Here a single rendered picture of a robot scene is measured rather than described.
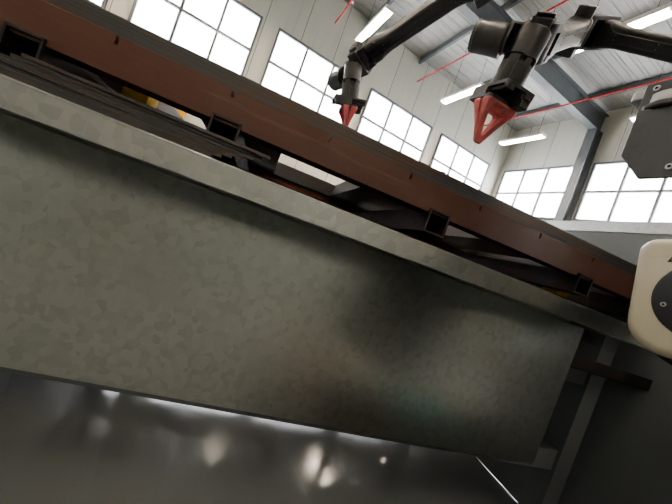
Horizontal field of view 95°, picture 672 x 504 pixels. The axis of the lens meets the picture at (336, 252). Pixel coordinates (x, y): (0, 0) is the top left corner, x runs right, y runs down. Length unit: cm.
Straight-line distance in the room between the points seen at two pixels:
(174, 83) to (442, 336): 67
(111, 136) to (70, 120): 4
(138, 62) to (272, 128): 22
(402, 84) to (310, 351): 1097
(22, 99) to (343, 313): 50
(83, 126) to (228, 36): 933
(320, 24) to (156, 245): 1022
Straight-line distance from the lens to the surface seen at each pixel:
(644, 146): 68
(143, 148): 40
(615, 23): 121
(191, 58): 69
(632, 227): 144
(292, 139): 60
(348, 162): 61
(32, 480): 96
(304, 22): 1047
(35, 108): 44
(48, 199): 61
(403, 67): 1153
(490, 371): 80
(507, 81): 67
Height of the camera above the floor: 64
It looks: 1 degrees down
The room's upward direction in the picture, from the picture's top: 20 degrees clockwise
